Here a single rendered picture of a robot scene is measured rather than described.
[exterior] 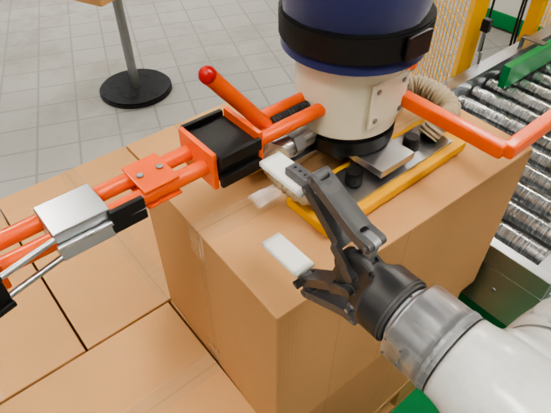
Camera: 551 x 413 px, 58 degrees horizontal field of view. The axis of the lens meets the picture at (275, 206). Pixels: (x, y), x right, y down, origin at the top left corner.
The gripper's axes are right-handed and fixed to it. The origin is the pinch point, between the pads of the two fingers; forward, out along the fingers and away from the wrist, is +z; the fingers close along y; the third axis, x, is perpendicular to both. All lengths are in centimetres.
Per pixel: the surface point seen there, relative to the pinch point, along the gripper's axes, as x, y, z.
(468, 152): 44.8, 13.7, -0.9
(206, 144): -0.6, -1.6, 13.8
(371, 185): 21.7, 10.6, 2.3
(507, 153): 31.2, 0.1, -12.3
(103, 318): -17, 54, 39
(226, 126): 4.0, -1.6, 15.4
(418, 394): 51, 108, -8
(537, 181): 102, 55, 2
